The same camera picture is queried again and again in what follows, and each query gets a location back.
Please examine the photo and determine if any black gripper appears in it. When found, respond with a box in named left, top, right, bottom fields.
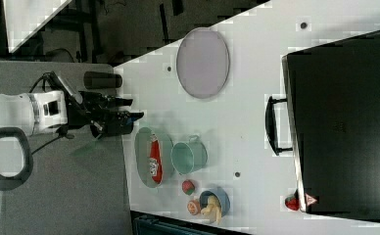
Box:
left=66, top=91, right=144, bottom=138

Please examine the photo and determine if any red felt ketchup bottle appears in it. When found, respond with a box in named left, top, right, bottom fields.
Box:
left=149, top=133, right=163, bottom=184

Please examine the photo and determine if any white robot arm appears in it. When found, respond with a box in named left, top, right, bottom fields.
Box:
left=0, top=91, right=144, bottom=137

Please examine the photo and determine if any green oval strainer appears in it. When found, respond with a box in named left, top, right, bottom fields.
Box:
left=134, top=126, right=173, bottom=189

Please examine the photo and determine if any black cylinder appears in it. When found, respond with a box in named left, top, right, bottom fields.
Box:
left=83, top=71, right=122, bottom=89

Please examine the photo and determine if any teal metal cup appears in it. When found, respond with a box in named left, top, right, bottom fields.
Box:
left=170, top=135, right=208, bottom=174

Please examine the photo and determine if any grey round plate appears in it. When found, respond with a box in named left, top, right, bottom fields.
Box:
left=176, top=27, right=230, bottom=99

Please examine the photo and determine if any red felt tomato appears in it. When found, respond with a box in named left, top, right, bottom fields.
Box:
left=182, top=180, right=195, bottom=195

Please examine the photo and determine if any orange felt slice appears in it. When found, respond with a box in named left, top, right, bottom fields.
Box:
left=187, top=200, right=201, bottom=215

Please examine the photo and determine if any blue bowl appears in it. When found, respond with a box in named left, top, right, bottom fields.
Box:
left=199, top=187, right=230, bottom=220

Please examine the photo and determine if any yellow felt banana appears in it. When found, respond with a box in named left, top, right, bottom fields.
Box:
left=201, top=195, right=222, bottom=224

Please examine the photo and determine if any grey chair armrest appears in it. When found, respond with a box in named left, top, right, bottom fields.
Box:
left=0, top=127, right=33, bottom=191

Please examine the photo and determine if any red felt strawberry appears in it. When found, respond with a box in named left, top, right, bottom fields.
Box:
left=284, top=194, right=300, bottom=211

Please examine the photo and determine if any black toaster oven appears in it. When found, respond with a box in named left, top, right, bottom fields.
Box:
left=281, top=30, right=380, bottom=222

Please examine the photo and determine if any black cable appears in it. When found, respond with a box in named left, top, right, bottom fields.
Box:
left=28, top=71, right=96, bottom=156

